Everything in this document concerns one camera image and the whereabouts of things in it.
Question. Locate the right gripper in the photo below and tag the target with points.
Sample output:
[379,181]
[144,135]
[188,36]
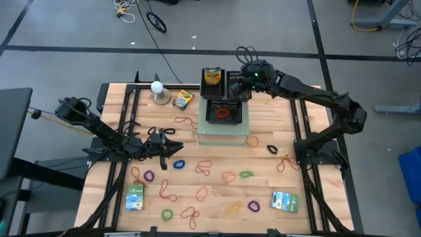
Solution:
[258,77]

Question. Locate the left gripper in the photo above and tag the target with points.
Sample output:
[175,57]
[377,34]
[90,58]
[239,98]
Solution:
[153,148]

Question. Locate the black slotted plastic basket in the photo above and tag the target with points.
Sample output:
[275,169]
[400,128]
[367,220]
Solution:
[213,92]
[232,75]
[234,116]

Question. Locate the Crayola crayon box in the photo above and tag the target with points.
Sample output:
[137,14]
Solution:
[135,197]
[212,76]
[183,99]

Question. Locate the red spiral coil band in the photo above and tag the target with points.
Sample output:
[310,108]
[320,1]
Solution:
[222,117]

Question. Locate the red rubber band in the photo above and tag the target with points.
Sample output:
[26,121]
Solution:
[203,168]
[287,160]
[133,172]
[191,217]
[194,123]
[161,191]

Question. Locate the yellow rubber band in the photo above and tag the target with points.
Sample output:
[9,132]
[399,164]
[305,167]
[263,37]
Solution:
[234,207]

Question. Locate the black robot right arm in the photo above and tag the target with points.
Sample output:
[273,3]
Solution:
[312,93]

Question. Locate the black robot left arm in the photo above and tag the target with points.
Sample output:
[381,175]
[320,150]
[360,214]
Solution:
[98,128]

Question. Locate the dark grey desk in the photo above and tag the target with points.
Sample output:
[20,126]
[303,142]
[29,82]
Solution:
[13,125]

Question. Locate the black spiral coil band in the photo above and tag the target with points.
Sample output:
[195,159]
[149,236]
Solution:
[174,131]

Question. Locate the sage green perforated metal shelf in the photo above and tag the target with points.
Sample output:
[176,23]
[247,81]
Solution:
[223,130]

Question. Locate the white light bulb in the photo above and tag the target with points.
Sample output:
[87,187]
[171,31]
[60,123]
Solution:
[157,87]

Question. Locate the black marker pen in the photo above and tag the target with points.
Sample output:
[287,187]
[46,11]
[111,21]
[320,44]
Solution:
[267,147]

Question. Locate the green card pack right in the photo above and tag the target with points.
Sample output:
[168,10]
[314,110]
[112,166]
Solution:
[285,201]

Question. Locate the black round knob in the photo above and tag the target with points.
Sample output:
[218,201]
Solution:
[35,114]

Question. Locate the grey metal floor bar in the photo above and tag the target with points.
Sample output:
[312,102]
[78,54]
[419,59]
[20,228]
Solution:
[398,109]

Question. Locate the grey metal table leg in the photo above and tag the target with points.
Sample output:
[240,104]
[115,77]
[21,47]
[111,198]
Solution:
[394,22]

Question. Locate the blue plastic bin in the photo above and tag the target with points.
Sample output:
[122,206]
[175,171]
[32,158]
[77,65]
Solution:
[411,174]

